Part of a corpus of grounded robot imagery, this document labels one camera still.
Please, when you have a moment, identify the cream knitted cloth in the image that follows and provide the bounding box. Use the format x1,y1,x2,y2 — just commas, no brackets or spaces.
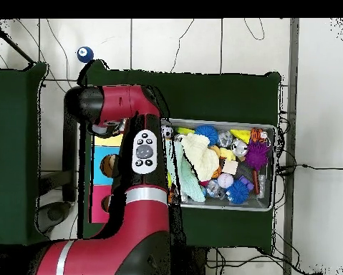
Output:
181,132,220,182

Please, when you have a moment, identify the mint green knitted cloth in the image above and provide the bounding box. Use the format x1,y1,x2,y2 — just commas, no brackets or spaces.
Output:
165,138,206,203

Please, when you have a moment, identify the wooden box with three holes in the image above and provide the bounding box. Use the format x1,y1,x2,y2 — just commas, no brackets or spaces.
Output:
89,132,125,224

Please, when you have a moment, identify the metal mesh bin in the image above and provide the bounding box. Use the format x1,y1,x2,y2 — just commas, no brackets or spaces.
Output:
162,117,277,212

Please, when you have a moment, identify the blue spiky ball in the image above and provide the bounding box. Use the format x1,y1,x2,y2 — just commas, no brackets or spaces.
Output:
225,180,250,205
194,125,219,145

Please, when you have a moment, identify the white baseball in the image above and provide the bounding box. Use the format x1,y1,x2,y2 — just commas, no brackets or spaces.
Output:
217,173,234,189

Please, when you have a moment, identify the dark green tablecloth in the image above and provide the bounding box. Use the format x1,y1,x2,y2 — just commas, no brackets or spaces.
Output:
77,59,282,254

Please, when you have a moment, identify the purple spiky ball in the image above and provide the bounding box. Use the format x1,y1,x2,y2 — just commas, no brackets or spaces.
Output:
244,140,271,171

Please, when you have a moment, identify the orange striped tiger plush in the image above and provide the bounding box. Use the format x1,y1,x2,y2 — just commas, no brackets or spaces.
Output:
249,127,271,144

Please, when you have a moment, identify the dark blue ball white spot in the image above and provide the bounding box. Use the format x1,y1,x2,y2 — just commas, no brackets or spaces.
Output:
76,46,95,64

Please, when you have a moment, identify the dark green side table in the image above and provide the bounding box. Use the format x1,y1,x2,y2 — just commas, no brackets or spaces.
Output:
0,62,51,248

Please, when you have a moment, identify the grey metal rail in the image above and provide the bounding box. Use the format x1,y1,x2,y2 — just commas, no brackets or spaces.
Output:
282,18,300,275

